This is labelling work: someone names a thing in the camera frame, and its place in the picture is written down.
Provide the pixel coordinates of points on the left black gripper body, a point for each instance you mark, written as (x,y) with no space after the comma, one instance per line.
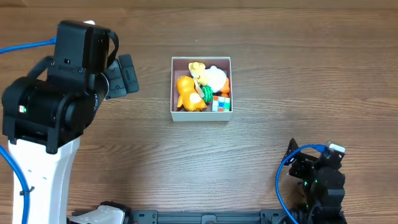
(115,82)

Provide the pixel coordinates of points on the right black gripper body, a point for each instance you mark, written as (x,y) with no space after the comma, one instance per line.
(298,160)

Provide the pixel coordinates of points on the orange plastic duck toy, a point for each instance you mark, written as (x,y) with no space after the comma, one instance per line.
(189,98)

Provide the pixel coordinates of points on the green round plastic cap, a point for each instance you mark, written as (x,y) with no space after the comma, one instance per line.
(208,93)

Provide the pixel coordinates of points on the white plush duck toy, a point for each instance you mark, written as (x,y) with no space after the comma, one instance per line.
(213,77)

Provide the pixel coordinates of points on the colourful puzzle cube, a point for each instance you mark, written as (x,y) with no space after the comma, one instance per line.
(221,104)

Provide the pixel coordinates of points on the yellow wooden rattle drum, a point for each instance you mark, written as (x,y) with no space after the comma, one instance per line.
(196,84)

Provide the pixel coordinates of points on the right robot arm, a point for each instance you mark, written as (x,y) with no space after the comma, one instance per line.
(323,196)

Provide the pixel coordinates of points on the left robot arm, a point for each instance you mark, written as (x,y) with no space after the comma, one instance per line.
(46,112)

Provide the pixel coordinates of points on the white open cardboard box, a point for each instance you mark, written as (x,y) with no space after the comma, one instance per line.
(180,68)

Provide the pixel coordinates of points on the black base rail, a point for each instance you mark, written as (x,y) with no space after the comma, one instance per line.
(155,217)

